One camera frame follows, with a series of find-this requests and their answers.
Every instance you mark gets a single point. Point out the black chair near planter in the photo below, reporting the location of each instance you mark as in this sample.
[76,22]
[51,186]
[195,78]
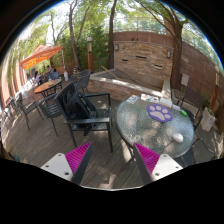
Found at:
[81,80]

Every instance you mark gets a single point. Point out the black backpack on chair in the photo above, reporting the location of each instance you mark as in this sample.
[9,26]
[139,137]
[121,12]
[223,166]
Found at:
[76,106]

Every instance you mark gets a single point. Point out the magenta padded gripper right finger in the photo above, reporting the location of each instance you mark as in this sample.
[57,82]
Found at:
[153,166]

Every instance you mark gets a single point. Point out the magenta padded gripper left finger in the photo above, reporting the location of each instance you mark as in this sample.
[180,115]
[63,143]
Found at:
[70,166]

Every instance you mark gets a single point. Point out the colourful booklet on table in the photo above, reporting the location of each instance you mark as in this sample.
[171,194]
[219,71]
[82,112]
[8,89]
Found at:
[149,98]

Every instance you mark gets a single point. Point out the seated people group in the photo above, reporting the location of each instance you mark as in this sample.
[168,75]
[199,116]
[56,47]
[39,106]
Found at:
[50,74]

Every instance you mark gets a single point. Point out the white box on table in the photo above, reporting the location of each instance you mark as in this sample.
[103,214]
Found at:
[165,102]

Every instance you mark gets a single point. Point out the white computer mouse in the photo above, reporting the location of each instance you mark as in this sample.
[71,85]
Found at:
[178,137]

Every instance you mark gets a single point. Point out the tree trunk right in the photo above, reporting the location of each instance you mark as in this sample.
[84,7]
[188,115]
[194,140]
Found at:
[177,28]

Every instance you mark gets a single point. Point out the purple paw print mousepad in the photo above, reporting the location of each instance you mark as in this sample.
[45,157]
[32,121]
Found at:
[159,113]

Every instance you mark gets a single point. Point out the green small object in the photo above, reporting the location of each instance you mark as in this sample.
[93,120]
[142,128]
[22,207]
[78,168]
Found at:
[183,113]

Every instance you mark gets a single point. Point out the dark chair behind table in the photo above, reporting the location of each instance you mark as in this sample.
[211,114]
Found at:
[191,97]

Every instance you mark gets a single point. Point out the round wooden patio table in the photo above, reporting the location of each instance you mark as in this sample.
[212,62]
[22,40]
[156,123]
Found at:
[48,88]

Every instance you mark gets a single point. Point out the round glass patio table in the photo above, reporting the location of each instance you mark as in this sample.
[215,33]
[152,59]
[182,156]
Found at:
[136,126]

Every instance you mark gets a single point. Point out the folded paper pamphlet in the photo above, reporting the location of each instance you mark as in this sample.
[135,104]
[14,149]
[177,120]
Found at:
[133,99]

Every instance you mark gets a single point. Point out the white shopping bag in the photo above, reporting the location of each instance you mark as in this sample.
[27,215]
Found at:
[208,120]

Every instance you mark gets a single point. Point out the stone fountain wall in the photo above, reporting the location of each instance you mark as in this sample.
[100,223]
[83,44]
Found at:
[145,62]

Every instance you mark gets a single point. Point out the grey metal mesh chair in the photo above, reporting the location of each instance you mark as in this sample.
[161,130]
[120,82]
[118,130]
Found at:
[49,108]

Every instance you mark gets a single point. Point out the black patio armchair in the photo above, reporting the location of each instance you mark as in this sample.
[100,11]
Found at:
[100,118]

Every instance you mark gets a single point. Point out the black chair far left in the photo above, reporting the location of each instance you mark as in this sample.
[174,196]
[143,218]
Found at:
[26,105]

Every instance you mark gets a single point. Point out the orange canopy umbrella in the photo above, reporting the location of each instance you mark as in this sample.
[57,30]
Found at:
[41,53]

